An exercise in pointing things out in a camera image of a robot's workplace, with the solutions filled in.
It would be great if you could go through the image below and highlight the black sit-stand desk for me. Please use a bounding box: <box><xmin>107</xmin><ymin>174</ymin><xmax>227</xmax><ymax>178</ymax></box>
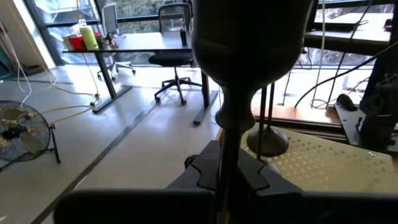
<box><xmin>303</xmin><ymin>12</ymin><xmax>393</xmax><ymax>57</ymax></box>

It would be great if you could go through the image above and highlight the black floor fan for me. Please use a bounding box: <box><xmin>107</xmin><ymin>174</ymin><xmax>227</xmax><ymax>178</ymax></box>
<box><xmin>0</xmin><ymin>100</ymin><xmax>62</xmax><ymax>174</ymax></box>

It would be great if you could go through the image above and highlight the short black candlestick holder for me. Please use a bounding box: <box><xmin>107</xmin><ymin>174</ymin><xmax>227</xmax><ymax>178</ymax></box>
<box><xmin>185</xmin><ymin>0</ymin><xmax>315</xmax><ymax>224</ymax></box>

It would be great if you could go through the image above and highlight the green perforated metal shelf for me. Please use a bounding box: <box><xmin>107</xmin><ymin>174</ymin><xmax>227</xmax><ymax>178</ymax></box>
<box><xmin>241</xmin><ymin>126</ymin><xmax>398</xmax><ymax>194</ymax></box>

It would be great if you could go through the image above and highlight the white hanging cable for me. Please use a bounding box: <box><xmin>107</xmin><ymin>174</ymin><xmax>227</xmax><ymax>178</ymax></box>
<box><xmin>309</xmin><ymin>0</ymin><xmax>326</xmax><ymax>110</ymax></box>

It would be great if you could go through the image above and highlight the dark office desk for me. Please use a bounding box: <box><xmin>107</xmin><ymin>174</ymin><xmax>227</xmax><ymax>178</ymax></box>
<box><xmin>62</xmin><ymin>30</ymin><xmax>220</xmax><ymax>127</ymax></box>

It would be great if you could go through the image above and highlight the thick black cable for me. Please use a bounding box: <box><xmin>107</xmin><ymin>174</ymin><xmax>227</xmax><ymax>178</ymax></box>
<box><xmin>294</xmin><ymin>40</ymin><xmax>398</xmax><ymax>108</ymax></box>

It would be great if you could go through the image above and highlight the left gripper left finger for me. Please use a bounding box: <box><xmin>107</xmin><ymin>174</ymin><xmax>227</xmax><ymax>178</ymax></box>
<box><xmin>54</xmin><ymin>140</ymin><xmax>222</xmax><ymax>224</ymax></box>

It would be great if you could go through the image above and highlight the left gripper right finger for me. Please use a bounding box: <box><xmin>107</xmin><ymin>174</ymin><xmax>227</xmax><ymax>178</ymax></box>
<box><xmin>239</xmin><ymin>148</ymin><xmax>398</xmax><ymax>224</ymax></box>

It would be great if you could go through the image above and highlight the black mesh office chair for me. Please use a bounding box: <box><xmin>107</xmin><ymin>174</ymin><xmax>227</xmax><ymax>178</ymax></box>
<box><xmin>147</xmin><ymin>2</ymin><xmax>203</xmax><ymax>106</ymax></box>

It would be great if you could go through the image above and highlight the yellow cable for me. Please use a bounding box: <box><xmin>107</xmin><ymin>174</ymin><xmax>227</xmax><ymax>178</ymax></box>
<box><xmin>39</xmin><ymin>102</ymin><xmax>97</xmax><ymax>125</ymax></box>

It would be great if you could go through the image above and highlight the grey office chair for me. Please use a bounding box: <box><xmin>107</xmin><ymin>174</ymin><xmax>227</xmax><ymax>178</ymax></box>
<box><xmin>96</xmin><ymin>2</ymin><xmax>137</xmax><ymax>82</ymax></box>

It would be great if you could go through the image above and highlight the small dark desk item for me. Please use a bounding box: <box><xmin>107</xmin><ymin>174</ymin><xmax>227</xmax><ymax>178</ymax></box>
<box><xmin>104</xmin><ymin>30</ymin><xmax>119</xmax><ymax>49</ymax></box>

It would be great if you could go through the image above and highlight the red container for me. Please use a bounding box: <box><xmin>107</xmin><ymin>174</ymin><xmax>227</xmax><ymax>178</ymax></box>
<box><xmin>67</xmin><ymin>34</ymin><xmax>85</xmax><ymax>52</ymax></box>

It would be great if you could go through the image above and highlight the green bottle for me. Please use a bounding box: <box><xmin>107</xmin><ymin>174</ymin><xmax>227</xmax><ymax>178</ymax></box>
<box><xmin>79</xmin><ymin>25</ymin><xmax>100</xmax><ymax>51</ymax></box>

